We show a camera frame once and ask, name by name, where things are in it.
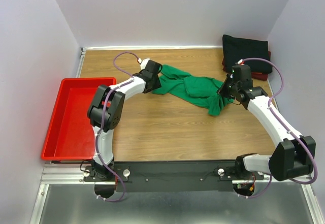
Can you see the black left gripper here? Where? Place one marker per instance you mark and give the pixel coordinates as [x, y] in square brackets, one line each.
[157, 85]

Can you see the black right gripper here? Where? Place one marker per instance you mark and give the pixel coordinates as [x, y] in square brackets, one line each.
[222, 90]

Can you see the green t-shirt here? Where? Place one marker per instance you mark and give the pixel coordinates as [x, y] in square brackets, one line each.
[197, 90]

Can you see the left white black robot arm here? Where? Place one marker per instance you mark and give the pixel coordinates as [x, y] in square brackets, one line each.
[107, 104]

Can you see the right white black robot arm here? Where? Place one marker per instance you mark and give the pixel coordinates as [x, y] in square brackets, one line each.
[294, 153]

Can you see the dark red folded t-shirt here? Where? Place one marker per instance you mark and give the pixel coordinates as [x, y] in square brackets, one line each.
[259, 69]

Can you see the black folded t-shirt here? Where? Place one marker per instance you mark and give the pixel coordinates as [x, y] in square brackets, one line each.
[235, 49]

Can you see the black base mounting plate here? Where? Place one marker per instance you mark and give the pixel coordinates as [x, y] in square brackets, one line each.
[170, 176]

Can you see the red plastic bin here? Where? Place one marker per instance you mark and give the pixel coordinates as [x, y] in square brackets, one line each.
[70, 135]

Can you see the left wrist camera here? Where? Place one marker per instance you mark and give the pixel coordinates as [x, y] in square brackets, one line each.
[143, 63]

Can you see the aluminium frame rail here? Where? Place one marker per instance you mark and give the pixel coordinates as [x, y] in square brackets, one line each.
[64, 197]

